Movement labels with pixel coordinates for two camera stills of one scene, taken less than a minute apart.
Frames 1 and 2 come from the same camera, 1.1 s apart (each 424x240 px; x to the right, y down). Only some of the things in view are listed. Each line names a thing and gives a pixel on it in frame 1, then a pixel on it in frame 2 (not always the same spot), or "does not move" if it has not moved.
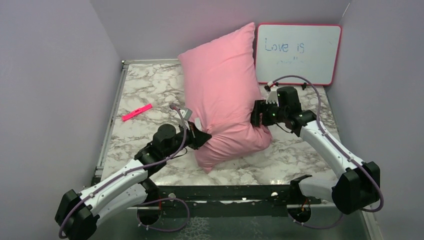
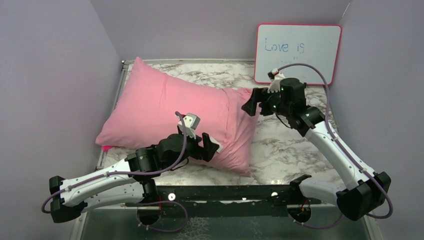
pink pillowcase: x=222 y=85 -> x=144 y=113
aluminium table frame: x=123 y=63 does not move
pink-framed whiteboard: x=309 y=51 does not move
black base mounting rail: x=220 y=202 does not move
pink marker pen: x=126 y=116 -> x=106 y=148
